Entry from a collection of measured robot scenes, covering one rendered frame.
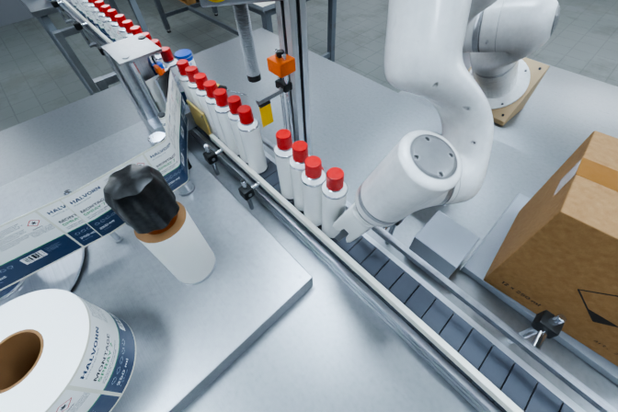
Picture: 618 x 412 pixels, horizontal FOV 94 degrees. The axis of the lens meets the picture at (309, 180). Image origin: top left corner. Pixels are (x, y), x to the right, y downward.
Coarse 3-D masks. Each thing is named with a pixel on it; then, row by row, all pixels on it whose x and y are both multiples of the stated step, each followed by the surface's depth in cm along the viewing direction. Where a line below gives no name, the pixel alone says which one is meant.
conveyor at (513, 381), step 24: (240, 168) 83; (336, 240) 68; (360, 240) 67; (360, 264) 64; (384, 264) 64; (408, 288) 60; (432, 312) 57; (456, 336) 54; (480, 336) 54; (480, 360) 51; (504, 360) 51; (504, 384) 49; (528, 384) 49; (528, 408) 47; (552, 408) 47
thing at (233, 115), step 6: (234, 96) 71; (228, 102) 70; (234, 102) 69; (240, 102) 70; (234, 108) 70; (228, 114) 73; (234, 114) 72; (234, 120) 72; (234, 126) 74; (234, 132) 76; (240, 138) 77; (240, 144) 78; (240, 150) 80; (240, 156) 83; (246, 162) 84
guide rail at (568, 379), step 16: (272, 144) 77; (416, 256) 56; (432, 272) 54; (448, 288) 52; (480, 304) 50; (496, 320) 48; (512, 336) 47; (528, 352) 46; (560, 368) 44; (576, 384) 42; (592, 400) 41
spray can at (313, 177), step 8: (304, 160) 56; (312, 160) 56; (320, 160) 56; (312, 168) 55; (320, 168) 56; (304, 176) 58; (312, 176) 57; (320, 176) 58; (304, 184) 58; (312, 184) 58; (320, 184) 58; (304, 192) 61; (312, 192) 59; (320, 192) 60; (304, 200) 63; (312, 200) 62; (320, 200) 62; (304, 208) 66; (312, 208) 64; (320, 208) 64; (312, 216) 66; (320, 216) 67; (320, 224) 70
